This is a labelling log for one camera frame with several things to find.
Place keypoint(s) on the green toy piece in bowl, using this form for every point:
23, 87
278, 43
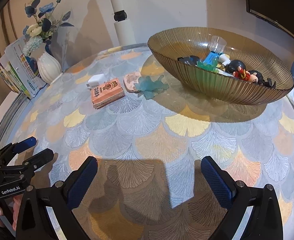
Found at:
208, 66

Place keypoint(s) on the white ribbed vase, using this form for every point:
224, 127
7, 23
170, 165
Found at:
49, 68

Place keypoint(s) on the patterned fan-motif tablecloth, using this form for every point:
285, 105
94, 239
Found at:
149, 184

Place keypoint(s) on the person's left hand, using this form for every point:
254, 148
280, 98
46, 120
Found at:
16, 207

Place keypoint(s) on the orange card box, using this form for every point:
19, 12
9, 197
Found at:
106, 93

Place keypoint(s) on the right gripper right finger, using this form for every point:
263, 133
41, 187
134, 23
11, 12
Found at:
265, 220

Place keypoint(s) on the stack of books and leaflets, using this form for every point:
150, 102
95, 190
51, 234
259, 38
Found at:
23, 68

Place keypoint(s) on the white charger cube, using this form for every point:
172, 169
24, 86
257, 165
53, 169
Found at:
96, 80

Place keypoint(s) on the red black-haired toy figurine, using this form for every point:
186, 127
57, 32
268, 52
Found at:
237, 69

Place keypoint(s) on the teal leaf-shaped hair clip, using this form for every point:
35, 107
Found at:
150, 88

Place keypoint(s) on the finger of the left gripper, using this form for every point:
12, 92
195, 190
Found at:
39, 160
24, 145

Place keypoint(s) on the blue toy bottle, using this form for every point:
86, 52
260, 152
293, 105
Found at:
216, 47

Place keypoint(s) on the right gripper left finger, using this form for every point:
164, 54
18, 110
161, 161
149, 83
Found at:
33, 220

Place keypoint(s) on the blue white artificial flowers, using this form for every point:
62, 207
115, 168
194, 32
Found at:
46, 25

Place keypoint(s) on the pink oval eraser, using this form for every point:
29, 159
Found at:
130, 80

